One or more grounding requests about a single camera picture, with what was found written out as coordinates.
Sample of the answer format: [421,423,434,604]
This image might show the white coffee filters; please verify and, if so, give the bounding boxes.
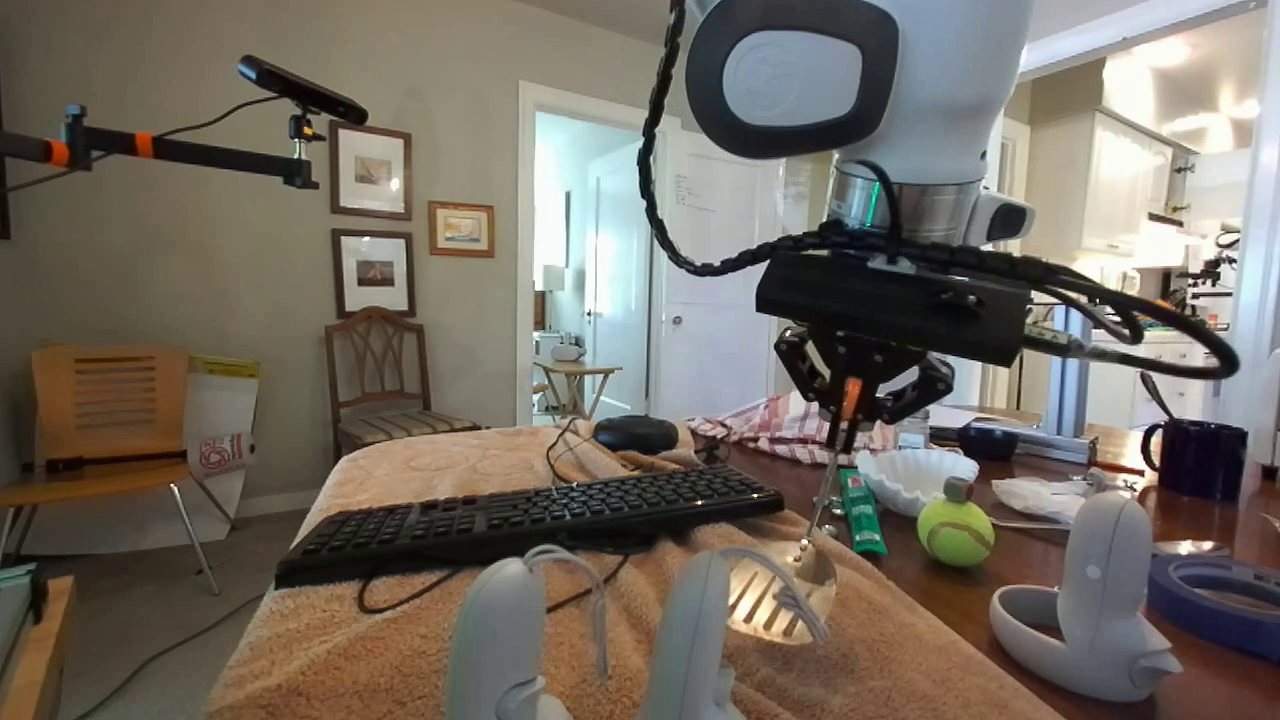
[850,438,983,519]

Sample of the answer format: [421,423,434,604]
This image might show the white paper bag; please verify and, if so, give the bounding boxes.
[178,352,265,478]

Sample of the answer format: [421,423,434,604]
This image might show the red striped white cloth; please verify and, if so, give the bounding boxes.
[685,396,902,472]

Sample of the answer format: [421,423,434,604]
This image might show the white VR controller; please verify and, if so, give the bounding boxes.
[988,489,1186,709]
[445,534,621,720]
[634,543,832,720]

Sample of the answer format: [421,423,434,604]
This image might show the thin black USB cable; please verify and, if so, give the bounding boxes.
[353,550,634,620]

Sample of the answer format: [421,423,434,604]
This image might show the wooden plank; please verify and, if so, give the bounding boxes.
[0,570,81,720]

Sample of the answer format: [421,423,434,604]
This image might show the white kitchen counter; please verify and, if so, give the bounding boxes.
[1083,356,1233,431]

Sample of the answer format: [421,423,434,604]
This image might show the dark blue mug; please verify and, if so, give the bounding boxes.
[1137,411,1252,503]

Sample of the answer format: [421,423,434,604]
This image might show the black braided cable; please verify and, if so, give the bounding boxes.
[634,0,856,281]

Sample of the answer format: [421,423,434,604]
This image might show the blue tape roll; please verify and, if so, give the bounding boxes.
[1145,550,1280,666]

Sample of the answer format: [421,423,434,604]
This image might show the white upper kitchen cabinet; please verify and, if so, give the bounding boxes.
[1052,105,1257,272]

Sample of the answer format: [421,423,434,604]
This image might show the small gold framed picture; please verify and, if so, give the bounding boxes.
[424,196,501,261]

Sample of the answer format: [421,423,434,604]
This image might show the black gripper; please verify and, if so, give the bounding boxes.
[771,320,959,455]

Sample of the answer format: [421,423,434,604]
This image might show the aluminium frame stand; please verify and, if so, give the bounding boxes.
[1042,307,1098,438]

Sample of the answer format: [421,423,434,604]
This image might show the small cross legged side table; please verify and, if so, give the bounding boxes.
[531,356,622,463]

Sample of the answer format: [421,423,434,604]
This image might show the black computer mouse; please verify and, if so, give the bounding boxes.
[589,411,685,455]

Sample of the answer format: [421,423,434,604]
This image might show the small black box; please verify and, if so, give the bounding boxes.
[955,420,1027,463]

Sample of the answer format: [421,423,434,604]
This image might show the white door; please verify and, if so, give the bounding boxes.
[652,124,793,420]

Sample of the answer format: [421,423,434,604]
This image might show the tan terry towel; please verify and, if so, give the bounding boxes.
[205,420,1063,720]

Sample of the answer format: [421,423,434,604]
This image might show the black coffee machine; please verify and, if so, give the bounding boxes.
[1170,223,1252,330]

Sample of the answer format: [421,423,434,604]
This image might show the black spoon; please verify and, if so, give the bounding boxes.
[1137,366,1178,427]

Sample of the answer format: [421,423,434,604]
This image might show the black boom with orange tape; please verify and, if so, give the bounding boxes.
[0,101,332,191]

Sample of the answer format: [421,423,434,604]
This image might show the black computer keyboard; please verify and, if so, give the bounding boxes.
[271,458,793,592]

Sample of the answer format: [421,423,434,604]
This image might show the yellow green tennis ball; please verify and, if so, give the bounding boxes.
[911,491,1000,576]

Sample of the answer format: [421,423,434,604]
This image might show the dark wooden chair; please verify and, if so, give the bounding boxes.
[319,307,485,463]

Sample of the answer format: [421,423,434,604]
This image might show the white napkin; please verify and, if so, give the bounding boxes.
[993,472,1110,526]

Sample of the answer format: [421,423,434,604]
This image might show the large framed picture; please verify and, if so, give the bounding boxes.
[326,223,421,320]
[326,118,417,223]

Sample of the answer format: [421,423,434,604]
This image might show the light wooden chair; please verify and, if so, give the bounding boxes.
[0,345,245,597]

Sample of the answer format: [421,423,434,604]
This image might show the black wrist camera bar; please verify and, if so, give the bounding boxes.
[750,248,1037,373]

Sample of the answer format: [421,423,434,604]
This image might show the black stereo camera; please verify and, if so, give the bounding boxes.
[236,50,370,130]

